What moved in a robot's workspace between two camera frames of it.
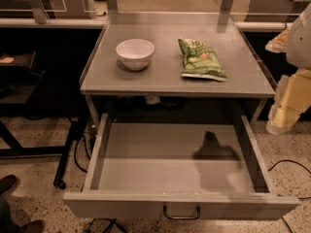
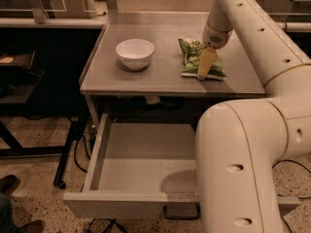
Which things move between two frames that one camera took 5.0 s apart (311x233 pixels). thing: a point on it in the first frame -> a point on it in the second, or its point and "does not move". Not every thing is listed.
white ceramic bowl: (135, 53) does not move
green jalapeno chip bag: (200, 61) does not move
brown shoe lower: (36, 226) does not move
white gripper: (300, 46) -> (215, 38)
